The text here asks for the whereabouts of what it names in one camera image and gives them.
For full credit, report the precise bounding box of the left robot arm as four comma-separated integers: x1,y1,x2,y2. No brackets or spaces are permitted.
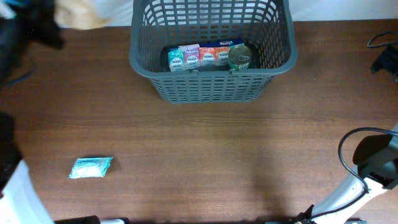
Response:
1,0,64,223

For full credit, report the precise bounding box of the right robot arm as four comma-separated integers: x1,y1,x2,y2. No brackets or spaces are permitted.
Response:
291,126,397,224

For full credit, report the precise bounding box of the grey plastic shopping basket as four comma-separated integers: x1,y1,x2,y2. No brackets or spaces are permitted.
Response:
129,0,297,104

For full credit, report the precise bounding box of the teal wet wipes pack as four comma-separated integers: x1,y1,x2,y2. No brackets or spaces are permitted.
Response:
69,157,113,179

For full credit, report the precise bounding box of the Kleenex tissue multipack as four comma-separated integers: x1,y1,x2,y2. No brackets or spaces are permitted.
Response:
162,39,246,72

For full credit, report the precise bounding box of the tin can with pull tab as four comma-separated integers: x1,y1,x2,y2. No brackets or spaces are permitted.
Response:
228,45,252,70

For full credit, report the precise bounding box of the brown paper pouch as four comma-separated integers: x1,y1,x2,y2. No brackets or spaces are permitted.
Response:
54,0,110,30

